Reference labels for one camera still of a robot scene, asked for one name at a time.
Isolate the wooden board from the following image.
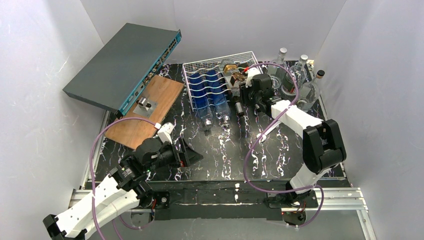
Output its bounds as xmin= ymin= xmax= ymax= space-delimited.
xmin=105 ymin=75 xmax=184 ymax=150

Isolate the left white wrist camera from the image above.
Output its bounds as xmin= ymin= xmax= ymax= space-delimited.
xmin=153 ymin=122 xmax=175 ymax=144

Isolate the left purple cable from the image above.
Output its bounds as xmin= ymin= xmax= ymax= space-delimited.
xmin=89 ymin=117 xmax=162 ymax=240

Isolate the grey network switch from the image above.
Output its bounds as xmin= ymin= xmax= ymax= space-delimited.
xmin=62 ymin=23 xmax=182 ymax=119

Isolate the dark wine bottle left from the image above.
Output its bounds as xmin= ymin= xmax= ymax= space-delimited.
xmin=232 ymin=96 xmax=245 ymax=117

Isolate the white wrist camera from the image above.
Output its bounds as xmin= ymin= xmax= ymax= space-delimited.
xmin=243 ymin=67 xmax=262 ymax=88
xmin=153 ymin=122 xmax=175 ymax=144

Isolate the metal plate with cylinder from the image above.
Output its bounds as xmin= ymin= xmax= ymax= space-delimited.
xmin=132 ymin=96 xmax=158 ymax=118

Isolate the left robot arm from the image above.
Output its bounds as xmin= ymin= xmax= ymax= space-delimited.
xmin=43 ymin=138 xmax=204 ymax=240

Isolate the clear bottle blue label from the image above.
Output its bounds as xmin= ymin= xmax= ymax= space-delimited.
xmin=296 ymin=69 xmax=325 ymax=112

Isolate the clear bottle green label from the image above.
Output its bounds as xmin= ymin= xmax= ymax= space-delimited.
xmin=267 ymin=47 xmax=288 ymax=90

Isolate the amber labelled bottle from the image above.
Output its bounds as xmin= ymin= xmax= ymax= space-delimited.
xmin=219 ymin=58 xmax=247 ymax=97

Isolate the blue bottle right bottom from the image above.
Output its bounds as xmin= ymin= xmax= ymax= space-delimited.
xmin=205 ymin=69 xmax=230 ymax=129

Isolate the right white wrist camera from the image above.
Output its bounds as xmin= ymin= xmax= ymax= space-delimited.
xmin=243 ymin=67 xmax=262 ymax=88

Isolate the large silver wrench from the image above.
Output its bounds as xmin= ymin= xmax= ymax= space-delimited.
xmin=256 ymin=122 xmax=280 ymax=143

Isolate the purple cable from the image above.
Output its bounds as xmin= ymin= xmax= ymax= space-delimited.
xmin=242 ymin=62 xmax=325 ymax=229
xmin=89 ymin=117 xmax=162 ymax=240

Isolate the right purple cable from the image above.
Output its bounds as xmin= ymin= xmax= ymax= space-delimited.
xmin=242 ymin=62 xmax=325 ymax=229

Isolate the white wire wine rack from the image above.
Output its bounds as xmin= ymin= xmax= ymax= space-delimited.
xmin=182 ymin=51 xmax=259 ymax=112

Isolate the aluminium frame rail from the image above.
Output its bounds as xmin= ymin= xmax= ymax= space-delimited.
xmin=61 ymin=109 xmax=378 ymax=240

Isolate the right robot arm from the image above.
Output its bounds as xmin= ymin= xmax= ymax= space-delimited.
xmin=239 ymin=73 xmax=347 ymax=208

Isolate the blue bottle left bottom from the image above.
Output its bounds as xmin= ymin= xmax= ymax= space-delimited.
xmin=188 ymin=72 xmax=213 ymax=131

